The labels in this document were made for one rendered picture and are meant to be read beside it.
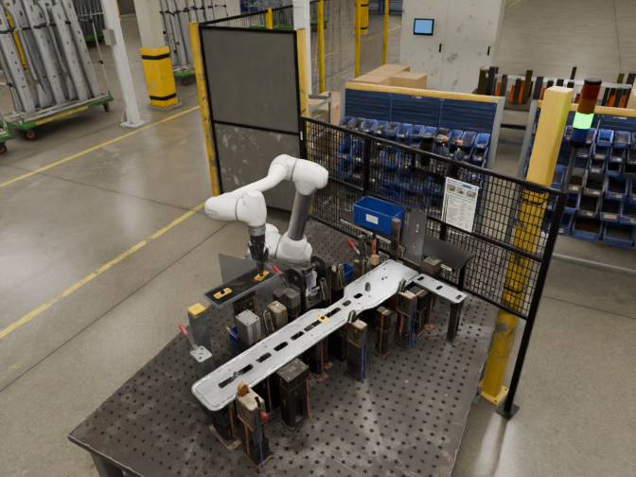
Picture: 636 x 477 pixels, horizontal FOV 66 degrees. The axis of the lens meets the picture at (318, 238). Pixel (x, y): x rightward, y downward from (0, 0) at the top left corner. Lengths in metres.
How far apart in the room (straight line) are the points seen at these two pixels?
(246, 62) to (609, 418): 4.06
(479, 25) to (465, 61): 0.60
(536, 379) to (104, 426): 2.72
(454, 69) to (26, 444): 7.96
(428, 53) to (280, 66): 4.86
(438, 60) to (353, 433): 7.62
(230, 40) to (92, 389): 3.24
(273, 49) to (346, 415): 3.35
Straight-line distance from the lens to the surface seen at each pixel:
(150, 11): 9.93
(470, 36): 9.03
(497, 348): 3.32
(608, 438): 3.63
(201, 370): 2.26
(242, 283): 2.46
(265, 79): 4.85
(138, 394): 2.69
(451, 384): 2.62
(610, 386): 3.97
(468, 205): 2.90
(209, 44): 5.18
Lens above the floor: 2.58
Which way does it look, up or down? 31 degrees down
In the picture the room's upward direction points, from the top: 1 degrees counter-clockwise
